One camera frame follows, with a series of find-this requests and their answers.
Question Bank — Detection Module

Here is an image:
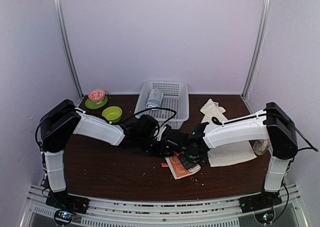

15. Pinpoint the orange bunny pattern towel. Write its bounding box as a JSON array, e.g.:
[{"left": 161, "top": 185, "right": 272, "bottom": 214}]
[{"left": 165, "top": 153, "right": 201, "bottom": 180}]

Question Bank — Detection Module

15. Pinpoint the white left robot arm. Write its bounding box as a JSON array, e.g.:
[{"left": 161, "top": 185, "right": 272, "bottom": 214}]
[{"left": 34, "top": 99, "right": 184, "bottom": 209}]

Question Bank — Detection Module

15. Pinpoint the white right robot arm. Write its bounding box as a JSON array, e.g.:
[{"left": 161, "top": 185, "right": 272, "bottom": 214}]
[{"left": 178, "top": 102, "right": 318, "bottom": 208}]

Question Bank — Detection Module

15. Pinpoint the cream white towel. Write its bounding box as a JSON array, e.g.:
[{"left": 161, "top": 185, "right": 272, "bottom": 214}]
[{"left": 200, "top": 98, "right": 257, "bottom": 168}]

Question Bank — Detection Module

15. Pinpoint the rolled light blue towel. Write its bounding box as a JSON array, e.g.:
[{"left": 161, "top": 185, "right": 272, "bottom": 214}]
[{"left": 145, "top": 88, "right": 164, "bottom": 109}]

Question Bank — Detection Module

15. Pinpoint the white perforated plastic basket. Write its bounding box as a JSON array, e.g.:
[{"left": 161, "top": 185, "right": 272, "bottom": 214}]
[{"left": 134, "top": 80, "right": 189, "bottom": 130}]

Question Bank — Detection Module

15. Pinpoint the cream patterned cup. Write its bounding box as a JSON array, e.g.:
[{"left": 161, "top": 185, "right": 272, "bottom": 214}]
[{"left": 252, "top": 139, "right": 269, "bottom": 156}]

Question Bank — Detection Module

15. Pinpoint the green plastic bowl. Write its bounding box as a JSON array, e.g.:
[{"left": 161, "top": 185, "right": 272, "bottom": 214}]
[{"left": 101, "top": 106, "right": 123, "bottom": 123}]

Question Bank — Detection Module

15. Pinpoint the red white patterned bowl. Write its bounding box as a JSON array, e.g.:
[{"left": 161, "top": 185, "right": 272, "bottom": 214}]
[{"left": 88, "top": 88, "right": 106, "bottom": 103}]

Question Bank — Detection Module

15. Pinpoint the green plastic plate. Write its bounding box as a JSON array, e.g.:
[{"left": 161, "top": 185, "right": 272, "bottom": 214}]
[{"left": 85, "top": 96, "right": 108, "bottom": 110}]

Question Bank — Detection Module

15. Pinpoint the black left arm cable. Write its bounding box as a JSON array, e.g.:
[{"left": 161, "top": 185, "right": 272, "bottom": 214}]
[{"left": 119, "top": 107, "right": 178, "bottom": 128}]

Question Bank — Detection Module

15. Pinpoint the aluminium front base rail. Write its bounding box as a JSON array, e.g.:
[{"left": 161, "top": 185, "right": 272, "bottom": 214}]
[{"left": 18, "top": 184, "right": 310, "bottom": 227}]

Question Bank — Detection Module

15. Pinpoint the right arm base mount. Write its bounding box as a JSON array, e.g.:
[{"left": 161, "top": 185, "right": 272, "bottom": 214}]
[{"left": 239, "top": 191, "right": 282, "bottom": 226}]

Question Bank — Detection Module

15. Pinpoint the right aluminium frame post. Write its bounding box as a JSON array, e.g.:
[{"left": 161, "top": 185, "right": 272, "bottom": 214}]
[{"left": 242, "top": 0, "right": 272, "bottom": 102}]

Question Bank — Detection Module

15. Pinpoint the aluminium frame post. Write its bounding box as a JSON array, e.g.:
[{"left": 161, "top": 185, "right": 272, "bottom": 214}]
[
  {"left": 242, "top": 0, "right": 272, "bottom": 102},
  {"left": 53, "top": 0, "right": 84, "bottom": 99}
]

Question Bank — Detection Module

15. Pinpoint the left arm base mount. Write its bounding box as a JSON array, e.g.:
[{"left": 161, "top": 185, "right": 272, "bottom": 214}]
[{"left": 45, "top": 190, "right": 90, "bottom": 227}]

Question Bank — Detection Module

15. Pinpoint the left aluminium frame post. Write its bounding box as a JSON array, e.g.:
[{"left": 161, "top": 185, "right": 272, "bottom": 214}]
[{"left": 53, "top": 0, "right": 84, "bottom": 99}]

